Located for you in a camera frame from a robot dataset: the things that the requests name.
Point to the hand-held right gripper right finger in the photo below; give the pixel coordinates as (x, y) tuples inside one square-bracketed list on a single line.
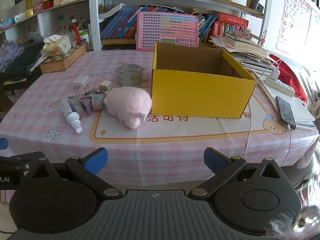
[(215, 160)]

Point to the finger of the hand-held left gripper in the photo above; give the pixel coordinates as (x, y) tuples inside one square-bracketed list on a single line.
[(3, 144), (22, 160)]

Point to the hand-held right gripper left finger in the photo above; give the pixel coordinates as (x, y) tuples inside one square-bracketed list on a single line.
[(96, 160)]

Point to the white spray bottle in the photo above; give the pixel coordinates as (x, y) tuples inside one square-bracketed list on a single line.
[(70, 115)]

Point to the grey toy truck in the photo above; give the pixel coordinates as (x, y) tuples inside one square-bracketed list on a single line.
[(96, 100)]

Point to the small white printed box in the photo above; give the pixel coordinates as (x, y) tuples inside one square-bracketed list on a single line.
[(75, 99)]

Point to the pink plush pig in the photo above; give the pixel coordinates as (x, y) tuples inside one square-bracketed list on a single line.
[(127, 102)]

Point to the yellow cardboard box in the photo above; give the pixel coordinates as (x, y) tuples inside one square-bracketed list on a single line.
[(200, 92)]

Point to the small white charger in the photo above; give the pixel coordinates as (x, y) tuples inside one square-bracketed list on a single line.
[(106, 84)]

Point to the large white charger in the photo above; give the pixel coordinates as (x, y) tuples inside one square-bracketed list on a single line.
[(81, 81)]

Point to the clear tape roll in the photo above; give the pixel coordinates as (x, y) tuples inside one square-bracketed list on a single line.
[(122, 79)]

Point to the pink checked tablecloth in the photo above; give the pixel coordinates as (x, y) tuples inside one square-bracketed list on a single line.
[(175, 142)]

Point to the black side table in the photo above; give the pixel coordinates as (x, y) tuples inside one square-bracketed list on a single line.
[(10, 85)]

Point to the smartphone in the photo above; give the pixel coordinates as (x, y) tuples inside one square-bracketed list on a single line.
[(285, 110)]

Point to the pile of clothes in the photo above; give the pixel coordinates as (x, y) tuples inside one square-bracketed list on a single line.
[(22, 57)]

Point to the white power strip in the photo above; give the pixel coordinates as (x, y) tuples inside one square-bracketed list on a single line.
[(280, 86)]

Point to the white notebooks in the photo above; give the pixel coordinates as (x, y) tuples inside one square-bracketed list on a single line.
[(303, 115)]

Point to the wooden chess box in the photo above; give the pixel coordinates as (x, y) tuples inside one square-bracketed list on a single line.
[(62, 64)]

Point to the white plugged charger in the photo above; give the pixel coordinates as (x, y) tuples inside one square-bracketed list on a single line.
[(275, 73)]

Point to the stack of papers and books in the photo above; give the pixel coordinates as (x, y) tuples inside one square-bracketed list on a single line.
[(250, 55)]

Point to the tissue box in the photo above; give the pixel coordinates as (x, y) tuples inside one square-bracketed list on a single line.
[(58, 46)]

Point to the red cloth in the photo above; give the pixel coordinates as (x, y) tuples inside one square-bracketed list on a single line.
[(290, 72)]

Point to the green white box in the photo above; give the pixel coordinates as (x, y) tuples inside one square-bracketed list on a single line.
[(84, 36)]

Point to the row of blue books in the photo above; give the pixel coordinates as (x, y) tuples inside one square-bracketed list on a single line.
[(117, 25)]

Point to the pink learning tablet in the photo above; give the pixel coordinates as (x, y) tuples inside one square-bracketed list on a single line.
[(150, 30)]

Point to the red boxes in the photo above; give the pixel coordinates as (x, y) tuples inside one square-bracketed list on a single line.
[(230, 20)]

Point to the alphabet wall poster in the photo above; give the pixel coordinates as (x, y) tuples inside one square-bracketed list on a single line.
[(295, 17)]

